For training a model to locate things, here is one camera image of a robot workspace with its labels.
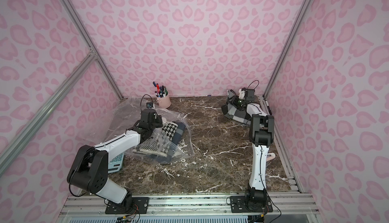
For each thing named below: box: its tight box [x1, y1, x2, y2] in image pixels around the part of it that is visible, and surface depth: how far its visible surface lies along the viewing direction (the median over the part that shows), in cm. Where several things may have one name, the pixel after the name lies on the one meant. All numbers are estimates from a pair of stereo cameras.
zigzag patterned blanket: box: [132, 137, 168, 158], surface depth 85 cm
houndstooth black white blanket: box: [162, 121, 179, 142], surface depth 94 cm
